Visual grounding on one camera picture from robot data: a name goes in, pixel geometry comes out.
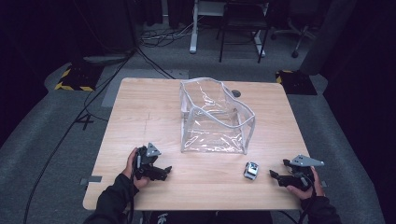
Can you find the black tape cross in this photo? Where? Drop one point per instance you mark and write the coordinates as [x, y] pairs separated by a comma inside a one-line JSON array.
[[84, 120]]

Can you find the person's right hand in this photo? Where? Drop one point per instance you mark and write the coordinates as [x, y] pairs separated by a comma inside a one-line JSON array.
[[317, 186]]

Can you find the person's left hand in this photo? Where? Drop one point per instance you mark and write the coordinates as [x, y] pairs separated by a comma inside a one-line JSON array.
[[130, 168]]

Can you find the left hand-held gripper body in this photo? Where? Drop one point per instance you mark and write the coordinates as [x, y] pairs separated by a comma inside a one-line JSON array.
[[144, 161]]

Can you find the clear plastic bag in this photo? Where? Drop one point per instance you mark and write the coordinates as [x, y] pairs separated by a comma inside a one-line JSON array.
[[214, 124]]

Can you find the black yellow striped base plate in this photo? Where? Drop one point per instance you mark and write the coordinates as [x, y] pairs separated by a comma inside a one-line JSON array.
[[79, 77], [297, 82]]

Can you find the person's dark clothing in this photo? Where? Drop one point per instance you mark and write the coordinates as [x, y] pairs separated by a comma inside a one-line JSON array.
[[211, 217]]

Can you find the dark stand with grey base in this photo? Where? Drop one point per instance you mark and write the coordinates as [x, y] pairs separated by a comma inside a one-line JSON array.
[[109, 37]]

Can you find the black metal chair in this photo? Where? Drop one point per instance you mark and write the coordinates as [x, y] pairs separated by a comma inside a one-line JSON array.
[[243, 21]]

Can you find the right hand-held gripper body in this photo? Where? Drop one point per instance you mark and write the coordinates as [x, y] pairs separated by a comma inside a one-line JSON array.
[[303, 174]]

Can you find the white desk frame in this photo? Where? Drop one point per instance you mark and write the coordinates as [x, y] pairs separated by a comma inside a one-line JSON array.
[[194, 31]]

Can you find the office chair with casters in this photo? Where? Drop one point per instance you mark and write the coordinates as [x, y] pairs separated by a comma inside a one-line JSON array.
[[299, 31]]

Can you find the small grey toy car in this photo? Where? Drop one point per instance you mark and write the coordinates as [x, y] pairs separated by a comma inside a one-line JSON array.
[[251, 170]]

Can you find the grey tape strip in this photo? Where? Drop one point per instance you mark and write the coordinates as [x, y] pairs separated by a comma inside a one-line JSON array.
[[93, 179]]

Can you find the grey curtain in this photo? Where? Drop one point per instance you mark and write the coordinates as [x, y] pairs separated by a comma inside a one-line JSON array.
[[327, 40]]

